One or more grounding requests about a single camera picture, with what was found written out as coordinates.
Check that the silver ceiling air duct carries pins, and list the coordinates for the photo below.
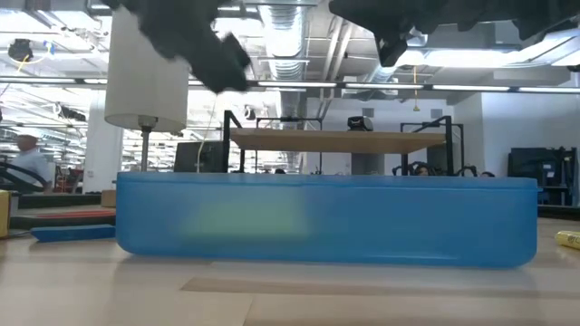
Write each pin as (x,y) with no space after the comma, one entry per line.
(285,41)

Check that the black equipment rack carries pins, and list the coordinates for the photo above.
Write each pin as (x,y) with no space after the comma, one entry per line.
(541,174)

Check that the wooden shelf with black legs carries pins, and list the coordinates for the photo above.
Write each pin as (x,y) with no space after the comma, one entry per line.
(335,141)

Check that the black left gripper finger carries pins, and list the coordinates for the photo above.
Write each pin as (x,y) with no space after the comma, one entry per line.
(238,50)
(222,74)

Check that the yellow green crayon box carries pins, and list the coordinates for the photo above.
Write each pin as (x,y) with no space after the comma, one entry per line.
(4,213)

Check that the white lamp with wooden base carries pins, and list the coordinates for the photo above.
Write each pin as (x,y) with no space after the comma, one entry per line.
(145,90)

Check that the yellow highlighter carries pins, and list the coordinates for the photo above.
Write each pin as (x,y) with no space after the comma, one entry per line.
(570,240)

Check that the blue translucent pencil box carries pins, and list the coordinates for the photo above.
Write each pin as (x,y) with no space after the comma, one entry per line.
(408,217)

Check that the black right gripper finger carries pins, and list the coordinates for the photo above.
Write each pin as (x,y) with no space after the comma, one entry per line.
(392,52)

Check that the green sticky notes pad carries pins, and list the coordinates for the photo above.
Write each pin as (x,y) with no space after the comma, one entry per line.
(244,222)

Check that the person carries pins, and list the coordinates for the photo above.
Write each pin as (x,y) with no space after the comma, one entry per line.
(31,163)
(422,170)

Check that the blue eraser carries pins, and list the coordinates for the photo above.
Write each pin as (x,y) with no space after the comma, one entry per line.
(72,232)

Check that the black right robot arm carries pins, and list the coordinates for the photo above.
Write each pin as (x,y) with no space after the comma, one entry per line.
(521,13)

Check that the cardboard box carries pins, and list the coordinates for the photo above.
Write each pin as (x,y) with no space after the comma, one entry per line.
(108,198)

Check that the black monitor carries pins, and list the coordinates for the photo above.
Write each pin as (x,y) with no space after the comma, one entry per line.
(192,156)

